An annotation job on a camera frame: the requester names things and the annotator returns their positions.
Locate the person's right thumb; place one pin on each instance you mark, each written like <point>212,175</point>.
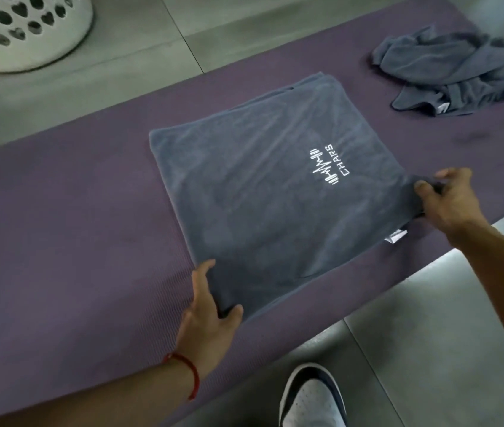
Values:
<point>425,193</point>

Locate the person's left forearm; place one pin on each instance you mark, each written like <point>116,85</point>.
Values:
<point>78,391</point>

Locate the grey towel with logo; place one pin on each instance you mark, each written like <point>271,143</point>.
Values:
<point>274,195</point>

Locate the white and navy sneaker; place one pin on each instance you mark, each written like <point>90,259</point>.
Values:
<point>312,398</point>

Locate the white laundry basket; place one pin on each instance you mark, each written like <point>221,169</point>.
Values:
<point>20,26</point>

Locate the person's right forearm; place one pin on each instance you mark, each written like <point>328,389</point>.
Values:
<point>496,266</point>

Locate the crumpled grey towel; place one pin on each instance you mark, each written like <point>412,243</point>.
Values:
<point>452,71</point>

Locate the person's right hand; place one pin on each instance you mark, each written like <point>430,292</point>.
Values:
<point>452,204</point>

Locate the person's left thumb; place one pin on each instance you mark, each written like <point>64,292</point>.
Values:
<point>229,316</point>

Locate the person's left hand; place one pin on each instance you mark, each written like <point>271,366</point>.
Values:
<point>201,324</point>

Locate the purple yoga mat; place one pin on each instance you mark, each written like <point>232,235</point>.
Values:
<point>101,226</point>

